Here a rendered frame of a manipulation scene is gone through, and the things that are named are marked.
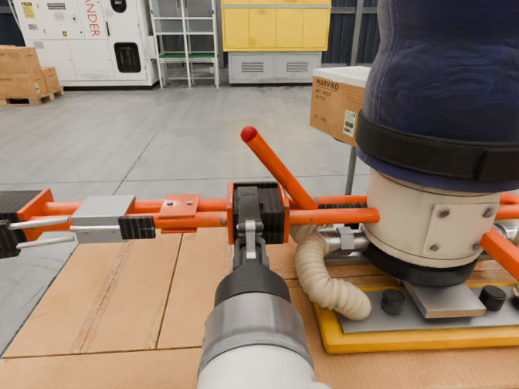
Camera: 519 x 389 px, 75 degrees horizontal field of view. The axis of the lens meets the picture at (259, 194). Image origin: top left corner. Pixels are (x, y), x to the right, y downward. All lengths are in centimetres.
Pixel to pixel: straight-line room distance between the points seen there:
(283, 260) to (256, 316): 35
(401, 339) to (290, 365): 26
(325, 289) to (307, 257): 5
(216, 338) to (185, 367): 70
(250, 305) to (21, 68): 690
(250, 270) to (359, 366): 22
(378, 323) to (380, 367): 5
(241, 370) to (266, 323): 4
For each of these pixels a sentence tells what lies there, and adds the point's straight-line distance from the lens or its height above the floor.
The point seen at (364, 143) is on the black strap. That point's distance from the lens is 46.
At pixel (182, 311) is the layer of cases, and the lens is 110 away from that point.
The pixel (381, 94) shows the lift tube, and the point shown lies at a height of 125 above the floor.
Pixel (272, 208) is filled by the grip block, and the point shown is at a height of 110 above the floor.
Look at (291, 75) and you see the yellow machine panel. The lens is 785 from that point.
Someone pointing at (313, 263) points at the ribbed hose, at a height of 104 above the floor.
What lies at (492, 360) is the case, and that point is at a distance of 56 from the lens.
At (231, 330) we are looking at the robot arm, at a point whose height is 112.
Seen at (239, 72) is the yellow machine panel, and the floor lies 31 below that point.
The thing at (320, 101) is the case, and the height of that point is 82.
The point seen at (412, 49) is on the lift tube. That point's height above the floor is 130.
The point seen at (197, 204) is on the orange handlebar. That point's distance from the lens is 49.
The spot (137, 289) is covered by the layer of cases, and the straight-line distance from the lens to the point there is 121.
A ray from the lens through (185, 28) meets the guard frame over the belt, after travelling 765.
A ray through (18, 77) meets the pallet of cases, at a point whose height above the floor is 47.
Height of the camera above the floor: 133
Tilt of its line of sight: 28 degrees down
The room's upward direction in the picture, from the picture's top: straight up
